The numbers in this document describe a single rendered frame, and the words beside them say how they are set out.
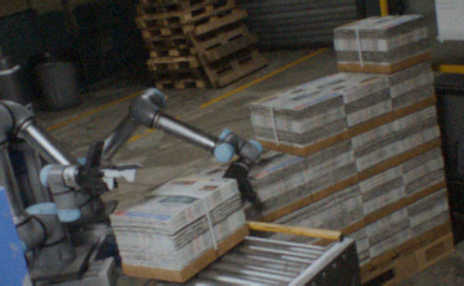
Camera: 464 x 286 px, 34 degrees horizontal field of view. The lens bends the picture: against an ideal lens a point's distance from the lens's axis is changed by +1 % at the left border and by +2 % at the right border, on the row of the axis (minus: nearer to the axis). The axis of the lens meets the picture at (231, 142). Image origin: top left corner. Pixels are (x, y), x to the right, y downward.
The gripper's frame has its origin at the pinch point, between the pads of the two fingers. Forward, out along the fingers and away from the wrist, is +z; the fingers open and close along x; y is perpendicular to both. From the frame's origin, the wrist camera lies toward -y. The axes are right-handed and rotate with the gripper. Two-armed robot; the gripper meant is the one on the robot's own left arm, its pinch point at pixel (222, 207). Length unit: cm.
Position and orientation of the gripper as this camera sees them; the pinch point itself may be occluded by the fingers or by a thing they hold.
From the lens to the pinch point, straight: 305.7
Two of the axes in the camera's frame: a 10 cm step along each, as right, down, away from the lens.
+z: -4.6, 6.9, -5.7
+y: -8.0, -5.9, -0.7
